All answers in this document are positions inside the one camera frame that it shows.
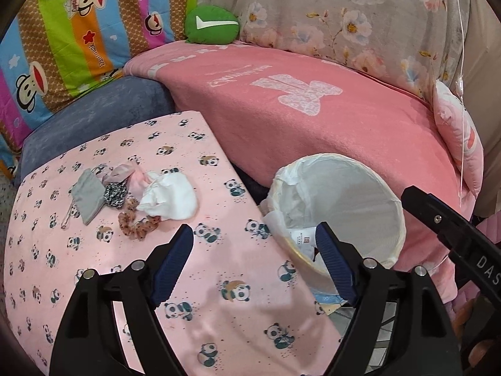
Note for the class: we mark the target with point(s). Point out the brown scrunchie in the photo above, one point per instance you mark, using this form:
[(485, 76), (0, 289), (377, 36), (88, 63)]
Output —
[(135, 227)]

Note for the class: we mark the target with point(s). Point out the small hair clip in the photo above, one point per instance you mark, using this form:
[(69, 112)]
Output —
[(68, 215)]

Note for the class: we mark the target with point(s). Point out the crumpled white tissue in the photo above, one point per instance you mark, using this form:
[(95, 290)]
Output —
[(172, 199)]

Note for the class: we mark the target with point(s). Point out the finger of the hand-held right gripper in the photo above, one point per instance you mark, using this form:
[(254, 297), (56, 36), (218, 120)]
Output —
[(430, 211)]

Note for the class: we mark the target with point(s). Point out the pink panda print cloth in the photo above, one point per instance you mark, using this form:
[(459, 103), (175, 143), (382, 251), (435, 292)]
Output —
[(219, 188)]

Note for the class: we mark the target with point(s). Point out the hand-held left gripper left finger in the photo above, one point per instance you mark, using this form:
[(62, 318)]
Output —
[(172, 266)]

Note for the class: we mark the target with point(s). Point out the bin with white liner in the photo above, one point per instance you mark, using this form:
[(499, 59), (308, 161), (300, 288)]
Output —
[(352, 196)]

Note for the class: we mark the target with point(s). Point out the grey-blue sofa seat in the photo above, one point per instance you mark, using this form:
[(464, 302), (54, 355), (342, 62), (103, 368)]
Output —
[(98, 109)]

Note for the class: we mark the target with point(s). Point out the pink blanket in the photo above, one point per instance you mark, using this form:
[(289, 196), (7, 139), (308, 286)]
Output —
[(313, 133)]

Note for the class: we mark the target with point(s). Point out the grey cloth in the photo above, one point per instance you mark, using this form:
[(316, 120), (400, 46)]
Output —
[(88, 197)]

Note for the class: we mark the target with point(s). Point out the pink scrunchie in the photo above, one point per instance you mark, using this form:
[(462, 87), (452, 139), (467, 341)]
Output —
[(125, 171)]

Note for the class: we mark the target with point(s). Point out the white paper packet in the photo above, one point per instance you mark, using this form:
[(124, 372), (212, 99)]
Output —
[(303, 241)]

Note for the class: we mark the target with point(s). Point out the colourful striped monkey pillow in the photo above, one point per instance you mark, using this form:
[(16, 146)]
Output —
[(78, 27)]

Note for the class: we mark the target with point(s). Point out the green round cushion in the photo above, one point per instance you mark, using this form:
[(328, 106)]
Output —
[(211, 31)]

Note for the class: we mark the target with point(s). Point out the grey floral pillow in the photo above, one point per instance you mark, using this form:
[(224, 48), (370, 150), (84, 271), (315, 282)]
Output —
[(313, 15)]

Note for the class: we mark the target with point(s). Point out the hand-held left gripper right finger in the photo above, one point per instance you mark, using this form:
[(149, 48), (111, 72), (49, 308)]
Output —
[(336, 266)]

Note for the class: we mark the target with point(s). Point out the black and white scrunchie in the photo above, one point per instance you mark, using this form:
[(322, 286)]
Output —
[(115, 195)]

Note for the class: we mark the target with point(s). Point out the small pink pillow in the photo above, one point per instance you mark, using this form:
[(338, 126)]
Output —
[(462, 141)]

